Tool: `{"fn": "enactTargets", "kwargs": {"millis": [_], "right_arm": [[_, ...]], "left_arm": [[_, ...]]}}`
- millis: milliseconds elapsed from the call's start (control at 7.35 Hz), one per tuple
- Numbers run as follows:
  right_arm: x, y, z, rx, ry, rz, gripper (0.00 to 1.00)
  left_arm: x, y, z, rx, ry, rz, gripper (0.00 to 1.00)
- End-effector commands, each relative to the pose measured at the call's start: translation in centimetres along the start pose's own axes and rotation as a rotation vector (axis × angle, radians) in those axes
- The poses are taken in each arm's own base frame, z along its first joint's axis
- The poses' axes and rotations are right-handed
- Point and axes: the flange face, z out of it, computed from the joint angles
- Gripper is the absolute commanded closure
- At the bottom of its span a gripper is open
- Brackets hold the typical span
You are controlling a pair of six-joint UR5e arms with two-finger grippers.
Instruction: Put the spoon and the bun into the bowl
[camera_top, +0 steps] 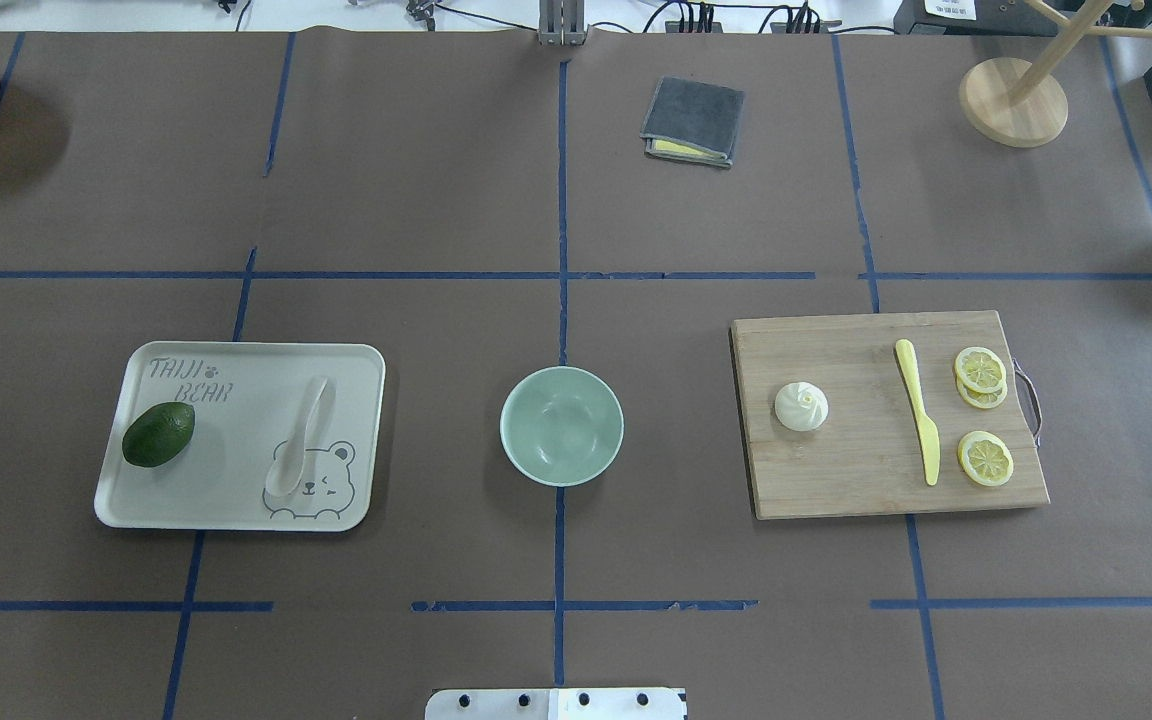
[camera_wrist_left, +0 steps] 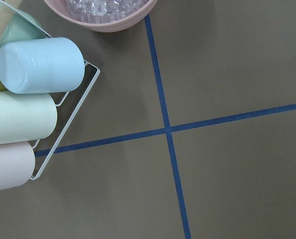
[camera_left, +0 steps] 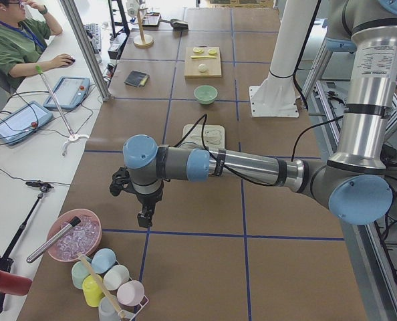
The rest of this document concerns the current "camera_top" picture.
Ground white steamed bun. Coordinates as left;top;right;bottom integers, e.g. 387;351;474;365
773;381;829;432

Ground white ceramic spoon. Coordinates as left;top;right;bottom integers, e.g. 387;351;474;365
265;376;338;498

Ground light green bowl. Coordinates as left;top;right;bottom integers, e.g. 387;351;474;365
499;366;626;488

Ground grey folded cloth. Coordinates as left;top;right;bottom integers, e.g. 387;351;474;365
641;76;746;169

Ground bamboo cutting board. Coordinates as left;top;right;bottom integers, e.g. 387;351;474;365
732;310;1049;520

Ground white bear print tray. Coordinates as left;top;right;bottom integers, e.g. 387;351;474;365
93;341;387;532

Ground yellow plastic knife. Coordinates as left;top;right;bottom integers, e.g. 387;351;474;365
893;338;941;487

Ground upper lemon slice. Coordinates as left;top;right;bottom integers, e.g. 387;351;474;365
954;346;1007;395

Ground lemon slice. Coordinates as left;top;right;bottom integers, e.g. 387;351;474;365
954;346;1007;395
957;430;1014;487

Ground hidden lemon slice under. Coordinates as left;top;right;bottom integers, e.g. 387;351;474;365
956;381;1009;410

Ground lower lemon slice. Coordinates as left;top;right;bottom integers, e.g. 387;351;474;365
957;430;1014;487

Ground wooden mug tree stand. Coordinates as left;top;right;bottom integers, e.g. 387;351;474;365
957;1;1152;149

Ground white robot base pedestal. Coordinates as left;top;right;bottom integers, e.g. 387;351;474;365
424;687;689;719

